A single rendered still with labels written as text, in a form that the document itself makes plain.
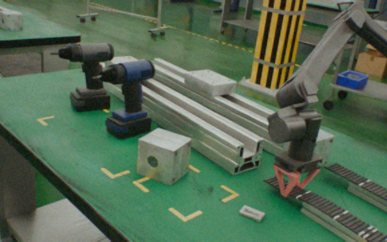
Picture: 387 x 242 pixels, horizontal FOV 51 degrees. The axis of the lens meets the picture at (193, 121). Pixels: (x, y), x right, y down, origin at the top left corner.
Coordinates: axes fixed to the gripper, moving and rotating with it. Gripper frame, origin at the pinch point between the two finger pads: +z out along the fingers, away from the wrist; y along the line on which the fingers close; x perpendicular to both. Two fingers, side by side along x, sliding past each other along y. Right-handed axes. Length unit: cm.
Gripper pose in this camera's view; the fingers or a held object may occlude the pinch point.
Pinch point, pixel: (291, 189)
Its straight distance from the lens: 102.8
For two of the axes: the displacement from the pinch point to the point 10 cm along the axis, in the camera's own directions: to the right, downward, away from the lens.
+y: -7.9, 1.4, -6.0
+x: 6.0, 3.6, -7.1
